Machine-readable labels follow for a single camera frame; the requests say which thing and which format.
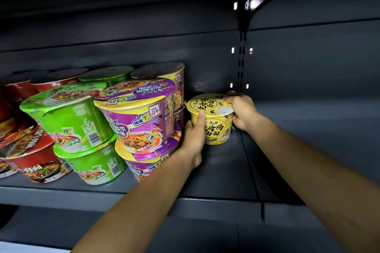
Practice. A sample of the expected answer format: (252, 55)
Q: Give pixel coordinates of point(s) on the person's right hand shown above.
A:
(243, 110)

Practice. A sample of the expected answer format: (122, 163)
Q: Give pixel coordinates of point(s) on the person's left hand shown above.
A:
(194, 143)

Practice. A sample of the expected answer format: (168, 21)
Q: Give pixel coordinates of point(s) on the yellow noodle bowl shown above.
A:
(213, 122)

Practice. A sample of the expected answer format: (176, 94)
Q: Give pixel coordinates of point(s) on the dark metal store shelving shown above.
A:
(297, 69)

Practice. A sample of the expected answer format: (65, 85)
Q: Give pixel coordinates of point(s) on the green cup noodle bowl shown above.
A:
(68, 119)
(110, 74)
(98, 166)

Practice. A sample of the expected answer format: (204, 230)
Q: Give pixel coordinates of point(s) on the person's left forearm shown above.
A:
(139, 211)

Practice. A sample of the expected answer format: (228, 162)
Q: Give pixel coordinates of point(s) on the person's right forearm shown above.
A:
(320, 178)

